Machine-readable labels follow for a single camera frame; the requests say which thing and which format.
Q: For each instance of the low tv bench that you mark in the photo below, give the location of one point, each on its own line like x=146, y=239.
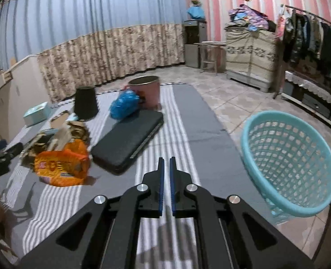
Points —
x=307, y=94

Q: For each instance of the blue floral curtain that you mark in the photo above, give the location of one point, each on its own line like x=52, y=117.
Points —
x=90, y=42

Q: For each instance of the cloth covered cabinet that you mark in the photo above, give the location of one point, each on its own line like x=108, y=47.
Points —
x=251, y=57

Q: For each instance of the black woven cup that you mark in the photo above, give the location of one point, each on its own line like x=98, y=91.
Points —
x=85, y=103

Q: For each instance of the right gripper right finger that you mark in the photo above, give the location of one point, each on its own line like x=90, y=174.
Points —
x=229, y=233

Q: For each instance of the brown rectangular tray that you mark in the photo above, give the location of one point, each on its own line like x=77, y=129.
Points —
x=57, y=121

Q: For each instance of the grey water dispenser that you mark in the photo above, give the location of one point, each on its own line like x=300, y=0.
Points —
x=195, y=32

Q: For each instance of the teal tissue box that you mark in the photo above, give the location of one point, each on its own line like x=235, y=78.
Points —
x=37, y=114

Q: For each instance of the blue crumpled plastic bag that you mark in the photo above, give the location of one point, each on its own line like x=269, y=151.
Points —
x=126, y=104

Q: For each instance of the orange snack bag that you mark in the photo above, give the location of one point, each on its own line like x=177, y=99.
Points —
x=65, y=168

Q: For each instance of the white low cabinet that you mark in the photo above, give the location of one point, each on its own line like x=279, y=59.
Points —
x=21, y=88

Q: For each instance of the beige cloth rag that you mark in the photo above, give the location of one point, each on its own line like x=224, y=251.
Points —
x=61, y=138

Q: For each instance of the clothes rack with garments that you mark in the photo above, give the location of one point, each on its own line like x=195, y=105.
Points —
x=306, y=39

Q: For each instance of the pile of folded clothes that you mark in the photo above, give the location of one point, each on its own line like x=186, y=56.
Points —
x=245, y=16

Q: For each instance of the pink metal mug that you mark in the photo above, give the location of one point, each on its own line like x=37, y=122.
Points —
x=147, y=87

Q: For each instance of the grey striped table cloth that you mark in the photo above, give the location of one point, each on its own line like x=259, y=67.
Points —
x=191, y=133

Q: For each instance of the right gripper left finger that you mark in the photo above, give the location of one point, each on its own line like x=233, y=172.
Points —
x=104, y=233

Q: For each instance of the patterned snack package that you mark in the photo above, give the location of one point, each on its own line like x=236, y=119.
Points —
x=39, y=143

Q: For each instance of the blue bag on dispenser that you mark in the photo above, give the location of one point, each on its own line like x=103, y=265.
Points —
x=196, y=13

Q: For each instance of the teal plastic laundry basket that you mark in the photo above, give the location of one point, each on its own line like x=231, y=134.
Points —
x=289, y=162

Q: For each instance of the black flat case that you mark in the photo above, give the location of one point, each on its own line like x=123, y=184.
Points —
x=119, y=148

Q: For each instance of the small folding table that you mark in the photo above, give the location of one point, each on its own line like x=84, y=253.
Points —
x=210, y=54

